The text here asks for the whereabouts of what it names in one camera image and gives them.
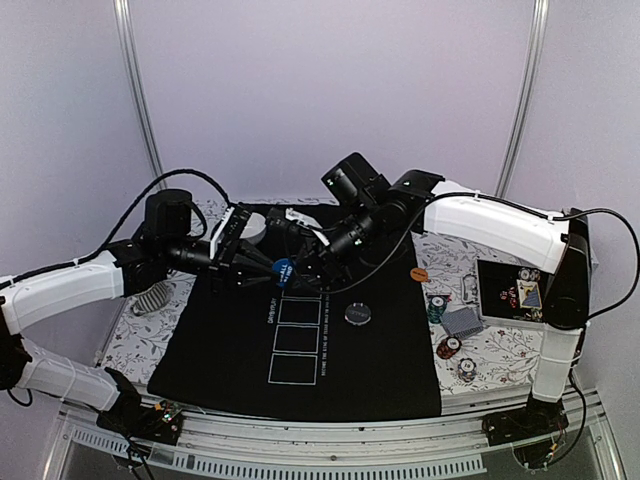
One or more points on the blue small blind button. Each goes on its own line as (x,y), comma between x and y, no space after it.
(283,268)

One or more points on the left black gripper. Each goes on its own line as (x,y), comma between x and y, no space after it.
(240,267)

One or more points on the orange poker chip stack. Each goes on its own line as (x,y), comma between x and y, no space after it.
(448,347)

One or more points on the black dealer button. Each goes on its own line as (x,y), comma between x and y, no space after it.
(357,314)

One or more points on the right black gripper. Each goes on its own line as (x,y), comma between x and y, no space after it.
(327,270)

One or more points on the striped metal cup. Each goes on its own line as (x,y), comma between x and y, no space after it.
(151,300)

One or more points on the right aluminium frame post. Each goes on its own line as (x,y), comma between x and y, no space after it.
(534,50)

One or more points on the aluminium poker case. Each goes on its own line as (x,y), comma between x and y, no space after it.
(511,294)

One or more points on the white poker chip stack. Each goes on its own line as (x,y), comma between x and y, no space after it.
(466,370)

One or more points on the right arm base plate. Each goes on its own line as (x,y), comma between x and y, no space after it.
(534,419)

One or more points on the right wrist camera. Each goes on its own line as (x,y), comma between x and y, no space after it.
(302,219)

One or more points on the aluminium frame post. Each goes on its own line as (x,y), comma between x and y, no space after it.
(534,50)
(125,30)

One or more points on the white ceramic bowl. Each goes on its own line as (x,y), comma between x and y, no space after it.
(255,229)

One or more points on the front aluminium rail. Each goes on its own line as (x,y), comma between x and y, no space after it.
(453,445)

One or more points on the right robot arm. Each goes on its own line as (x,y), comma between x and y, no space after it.
(552,242)

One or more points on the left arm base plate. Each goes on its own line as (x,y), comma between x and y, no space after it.
(161,423)

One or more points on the black poker felt mat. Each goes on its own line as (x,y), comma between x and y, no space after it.
(289,354)

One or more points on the blue playing card deck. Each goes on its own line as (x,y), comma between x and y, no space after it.
(462,323)

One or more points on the orange big blind button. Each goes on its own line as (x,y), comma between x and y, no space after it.
(419,274)

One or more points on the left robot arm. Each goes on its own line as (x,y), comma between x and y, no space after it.
(164,242)

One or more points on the left aluminium frame post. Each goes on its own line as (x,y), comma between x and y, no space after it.
(125,30)

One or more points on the teal poker chip stack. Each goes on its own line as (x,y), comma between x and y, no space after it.
(437,305)

